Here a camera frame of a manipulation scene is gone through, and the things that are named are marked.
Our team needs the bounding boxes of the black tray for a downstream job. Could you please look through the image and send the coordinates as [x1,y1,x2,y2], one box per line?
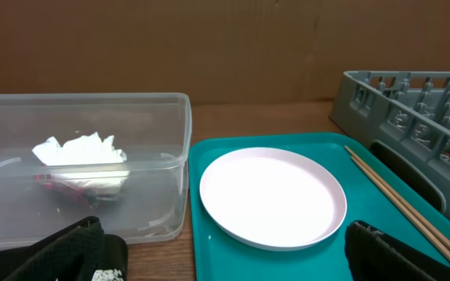
[95,234,128,281]

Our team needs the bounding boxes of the red snack wrapper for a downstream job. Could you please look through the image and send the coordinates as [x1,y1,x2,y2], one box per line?
[33,173,124,208]

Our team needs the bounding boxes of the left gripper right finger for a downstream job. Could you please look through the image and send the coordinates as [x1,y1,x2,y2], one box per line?
[345,220,450,281]

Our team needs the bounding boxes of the clear plastic bin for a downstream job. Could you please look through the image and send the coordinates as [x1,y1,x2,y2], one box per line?
[0,93,192,251]

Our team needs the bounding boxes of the teal plastic tray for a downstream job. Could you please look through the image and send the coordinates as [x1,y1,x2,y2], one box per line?
[189,133,450,280]

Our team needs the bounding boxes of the white round plate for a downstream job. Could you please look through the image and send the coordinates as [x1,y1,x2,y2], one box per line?
[198,148,348,251]

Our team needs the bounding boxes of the white napkin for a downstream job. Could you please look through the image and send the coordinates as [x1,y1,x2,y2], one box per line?
[32,133,130,196]

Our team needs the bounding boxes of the wooden chopstick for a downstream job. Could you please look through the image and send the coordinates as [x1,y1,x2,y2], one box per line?
[345,146,450,250]
[351,156,450,262]

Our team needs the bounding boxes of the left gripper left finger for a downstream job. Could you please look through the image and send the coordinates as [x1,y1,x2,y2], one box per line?
[0,216,105,280]

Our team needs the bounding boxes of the grey dish rack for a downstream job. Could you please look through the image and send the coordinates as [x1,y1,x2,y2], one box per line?
[330,70,450,220]

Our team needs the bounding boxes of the white rice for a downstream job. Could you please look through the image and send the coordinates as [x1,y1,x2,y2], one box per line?
[91,269,124,281]

